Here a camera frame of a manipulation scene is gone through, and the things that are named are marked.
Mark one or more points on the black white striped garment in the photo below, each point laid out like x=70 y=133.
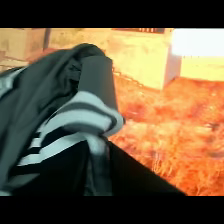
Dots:
x=83 y=116

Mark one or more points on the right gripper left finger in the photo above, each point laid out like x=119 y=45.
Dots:
x=65 y=173

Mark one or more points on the grey garment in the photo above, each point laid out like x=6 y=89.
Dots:
x=36 y=90

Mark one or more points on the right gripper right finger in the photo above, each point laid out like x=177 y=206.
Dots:
x=133 y=176

